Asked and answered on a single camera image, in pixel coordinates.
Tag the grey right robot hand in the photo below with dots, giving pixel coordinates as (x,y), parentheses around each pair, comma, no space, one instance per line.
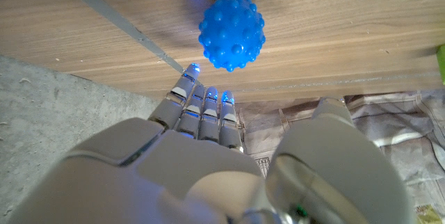
(194,175)

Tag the blue spiky stress ball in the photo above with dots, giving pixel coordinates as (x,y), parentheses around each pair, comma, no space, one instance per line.
(232,32)

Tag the green cube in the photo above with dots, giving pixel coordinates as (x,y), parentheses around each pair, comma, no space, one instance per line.
(441,63)

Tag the printed sofa backdrop cloth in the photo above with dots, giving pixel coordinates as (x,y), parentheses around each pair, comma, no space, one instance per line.
(382,130)

